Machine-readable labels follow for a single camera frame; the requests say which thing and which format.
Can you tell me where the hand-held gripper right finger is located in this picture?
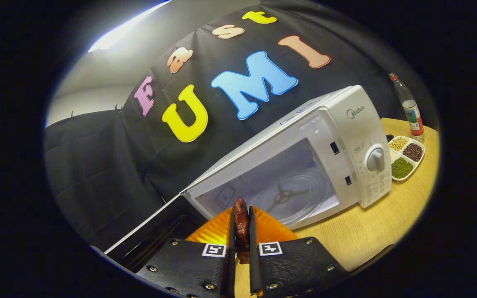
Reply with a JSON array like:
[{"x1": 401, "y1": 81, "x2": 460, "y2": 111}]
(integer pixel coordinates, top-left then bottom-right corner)
[{"x1": 249, "y1": 206, "x2": 350, "y2": 298}]

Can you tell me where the glass turntable plate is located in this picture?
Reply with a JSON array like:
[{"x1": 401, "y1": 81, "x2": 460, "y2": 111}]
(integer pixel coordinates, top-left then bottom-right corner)
[{"x1": 261, "y1": 172, "x2": 328, "y2": 226}]

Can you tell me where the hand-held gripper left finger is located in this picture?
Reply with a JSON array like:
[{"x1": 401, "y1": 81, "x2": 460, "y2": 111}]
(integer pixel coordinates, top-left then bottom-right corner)
[{"x1": 136, "y1": 207, "x2": 236, "y2": 298}]

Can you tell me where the clear plastic bottle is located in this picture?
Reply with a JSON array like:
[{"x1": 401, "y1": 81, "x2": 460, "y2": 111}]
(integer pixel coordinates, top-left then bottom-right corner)
[{"x1": 389, "y1": 73, "x2": 425, "y2": 143}]

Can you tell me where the brown meat piece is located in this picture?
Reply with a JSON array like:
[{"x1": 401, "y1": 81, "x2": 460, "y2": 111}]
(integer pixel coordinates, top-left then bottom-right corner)
[{"x1": 233, "y1": 197, "x2": 251, "y2": 264}]

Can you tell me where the white divided bean dish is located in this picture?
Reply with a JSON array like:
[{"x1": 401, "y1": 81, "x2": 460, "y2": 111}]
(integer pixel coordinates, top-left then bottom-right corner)
[{"x1": 386, "y1": 135, "x2": 426, "y2": 182}]

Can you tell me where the white toaster oven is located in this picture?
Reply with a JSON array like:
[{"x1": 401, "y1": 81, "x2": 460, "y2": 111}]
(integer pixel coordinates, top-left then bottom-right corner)
[{"x1": 92, "y1": 85, "x2": 393, "y2": 274}]

